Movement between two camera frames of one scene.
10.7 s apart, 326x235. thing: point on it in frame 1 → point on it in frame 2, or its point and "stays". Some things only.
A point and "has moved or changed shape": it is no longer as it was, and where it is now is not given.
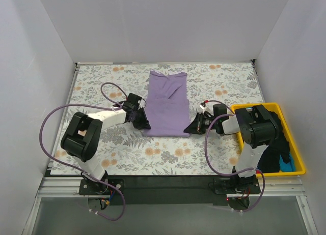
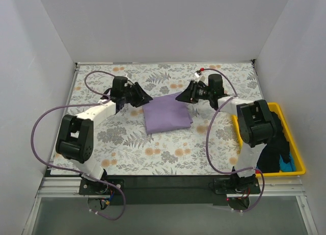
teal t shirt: x=289 y=167 stays
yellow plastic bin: x=295 y=152 stays
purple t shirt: x=167 y=108 has moved or changed shape
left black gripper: x=137 y=116 → x=135 y=94
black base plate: x=170 y=190 stays
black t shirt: x=269 y=160 stays
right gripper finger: x=198 y=125 → x=190 y=94
